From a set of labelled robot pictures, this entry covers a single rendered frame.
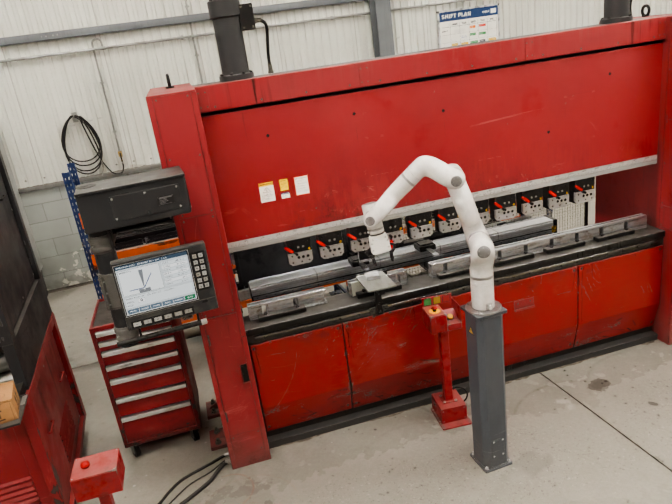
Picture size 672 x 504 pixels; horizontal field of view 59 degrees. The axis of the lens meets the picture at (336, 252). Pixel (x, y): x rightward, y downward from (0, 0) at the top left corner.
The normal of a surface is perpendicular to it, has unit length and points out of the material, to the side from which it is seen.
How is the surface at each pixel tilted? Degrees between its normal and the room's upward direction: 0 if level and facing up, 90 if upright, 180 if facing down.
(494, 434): 90
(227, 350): 90
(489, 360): 90
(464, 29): 90
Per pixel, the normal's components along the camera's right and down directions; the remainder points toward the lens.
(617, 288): 0.26, 0.30
